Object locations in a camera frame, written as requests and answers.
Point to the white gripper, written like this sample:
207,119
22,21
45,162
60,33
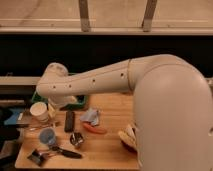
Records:
56,103

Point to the silver fork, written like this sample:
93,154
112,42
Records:
33,128

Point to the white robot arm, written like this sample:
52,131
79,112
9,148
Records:
172,102

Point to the white paper cup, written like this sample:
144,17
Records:
39,111

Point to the blue plastic cup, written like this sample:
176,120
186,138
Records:
48,137

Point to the small metal cup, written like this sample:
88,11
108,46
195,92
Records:
76,139

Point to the black remote control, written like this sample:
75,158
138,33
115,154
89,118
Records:
69,121

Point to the green plastic tray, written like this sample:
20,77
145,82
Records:
54,89

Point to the blue crumpled cloth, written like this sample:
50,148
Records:
91,116

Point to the blue box at left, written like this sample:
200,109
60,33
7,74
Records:
17,117

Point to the orange carrot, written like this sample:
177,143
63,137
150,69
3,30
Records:
94,130

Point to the dark metal clip tool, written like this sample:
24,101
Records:
38,158

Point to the red bowl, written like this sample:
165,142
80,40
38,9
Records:
129,148

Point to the black handled utensil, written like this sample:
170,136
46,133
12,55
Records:
66,153

